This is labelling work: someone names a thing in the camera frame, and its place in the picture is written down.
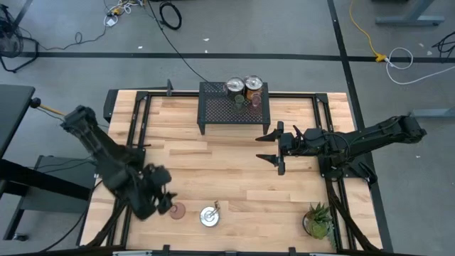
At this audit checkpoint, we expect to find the black wire fan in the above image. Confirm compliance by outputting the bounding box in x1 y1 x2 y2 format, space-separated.
0 4 40 74

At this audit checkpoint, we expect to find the long black cable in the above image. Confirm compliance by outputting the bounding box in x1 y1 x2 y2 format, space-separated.
146 0 211 83

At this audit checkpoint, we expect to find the white cable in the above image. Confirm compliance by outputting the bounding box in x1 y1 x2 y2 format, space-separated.
385 47 455 85

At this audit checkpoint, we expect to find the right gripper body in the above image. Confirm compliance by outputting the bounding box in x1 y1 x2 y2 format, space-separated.
277 120 305 176

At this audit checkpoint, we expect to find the black mesh metal shelf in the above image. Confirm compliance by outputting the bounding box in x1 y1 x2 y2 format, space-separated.
196 80 272 136

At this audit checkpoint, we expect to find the tin can with orange tags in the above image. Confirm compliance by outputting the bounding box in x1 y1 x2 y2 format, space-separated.
244 74 264 101

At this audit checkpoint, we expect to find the black side table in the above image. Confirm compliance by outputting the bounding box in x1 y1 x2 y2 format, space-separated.
0 154 99 242

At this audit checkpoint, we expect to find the clear glass candle holder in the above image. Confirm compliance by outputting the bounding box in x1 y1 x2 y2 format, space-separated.
232 94 246 114

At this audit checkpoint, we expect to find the grey metal bar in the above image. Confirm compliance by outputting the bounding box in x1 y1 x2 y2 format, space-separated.
408 107 455 119

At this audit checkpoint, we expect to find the black cable bundle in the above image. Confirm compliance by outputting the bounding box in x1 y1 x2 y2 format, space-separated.
432 30 455 61

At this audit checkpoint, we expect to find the potted succulent plant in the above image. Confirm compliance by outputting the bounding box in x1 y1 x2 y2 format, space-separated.
301 201 338 250

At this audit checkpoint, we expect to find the power strip with cables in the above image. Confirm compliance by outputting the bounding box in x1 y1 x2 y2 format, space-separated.
105 0 145 17

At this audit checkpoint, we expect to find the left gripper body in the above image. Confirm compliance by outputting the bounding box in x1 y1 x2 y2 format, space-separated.
143 164 174 208

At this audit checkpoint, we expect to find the thin black floor cable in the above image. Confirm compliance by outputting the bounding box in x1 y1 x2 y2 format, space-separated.
35 26 107 53

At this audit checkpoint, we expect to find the wooden stick with black ball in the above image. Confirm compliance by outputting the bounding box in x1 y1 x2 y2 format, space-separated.
29 97 68 117

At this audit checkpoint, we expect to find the grey table base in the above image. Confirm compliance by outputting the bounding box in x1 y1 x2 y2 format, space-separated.
373 0 446 26

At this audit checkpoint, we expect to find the coiled black cable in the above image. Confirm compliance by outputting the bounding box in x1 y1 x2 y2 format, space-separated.
159 1 183 31

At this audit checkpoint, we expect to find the black metal table frame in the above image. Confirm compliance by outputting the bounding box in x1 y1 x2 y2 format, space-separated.
80 80 384 256

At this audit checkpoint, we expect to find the yellow extension cord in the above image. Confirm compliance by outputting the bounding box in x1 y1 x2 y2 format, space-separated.
349 0 388 63

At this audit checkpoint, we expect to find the black desk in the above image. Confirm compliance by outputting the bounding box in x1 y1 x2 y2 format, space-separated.
0 84 36 159

